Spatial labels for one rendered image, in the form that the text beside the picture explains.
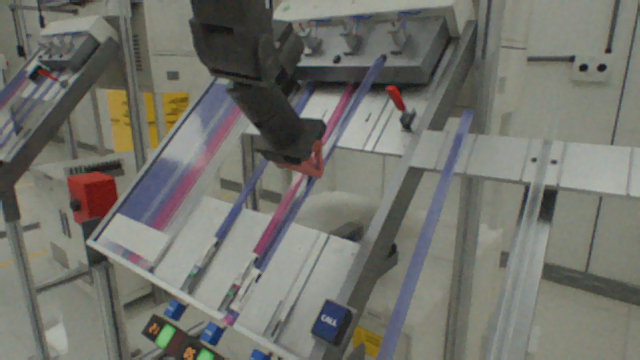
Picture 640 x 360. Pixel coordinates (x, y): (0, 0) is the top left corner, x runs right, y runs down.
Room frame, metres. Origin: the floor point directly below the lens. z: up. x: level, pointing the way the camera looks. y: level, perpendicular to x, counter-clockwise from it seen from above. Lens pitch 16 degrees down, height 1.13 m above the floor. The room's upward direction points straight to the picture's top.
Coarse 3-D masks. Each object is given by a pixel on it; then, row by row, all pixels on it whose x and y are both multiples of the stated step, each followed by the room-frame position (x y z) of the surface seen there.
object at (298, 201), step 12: (372, 72) 0.74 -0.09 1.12; (360, 84) 0.72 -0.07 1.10; (360, 96) 0.70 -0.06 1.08; (348, 108) 0.69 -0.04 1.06; (348, 120) 0.67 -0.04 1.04; (336, 132) 0.66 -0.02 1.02; (336, 144) 0.65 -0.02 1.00; (324, 156) 0.63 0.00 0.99; (312, 180) 0.60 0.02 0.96; (300, 192) 0.59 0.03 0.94; (300, 204) 0.58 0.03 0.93; (288, 216) 0.56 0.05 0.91; (276, 228) 0.55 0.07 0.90; (288, 228) 0.56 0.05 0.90; (276, 240) 0.54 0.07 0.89; (264, 252) 0.53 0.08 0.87; (264, 264) 0.52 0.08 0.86; (228, 312) 0.48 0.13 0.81; (228, 324) 0.46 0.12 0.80
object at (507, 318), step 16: (544, 128) 0.54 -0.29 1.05; (544, 144) 0.52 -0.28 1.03; (544, 160) 0.50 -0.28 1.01; (544, 176) 0.48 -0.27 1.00; (528, 208) 0.46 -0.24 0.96; (528, 224) 0.44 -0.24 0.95; (528, 240) 0.43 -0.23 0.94; (528, 256) 0.41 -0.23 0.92; (512, 272) 0.40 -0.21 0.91; (512, 288) 0.39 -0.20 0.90; (512, 304) 0.38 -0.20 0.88; (512, 320) 0.37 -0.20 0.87; (496, 336) 0.36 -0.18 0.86; (496, 352) 0.35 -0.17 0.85
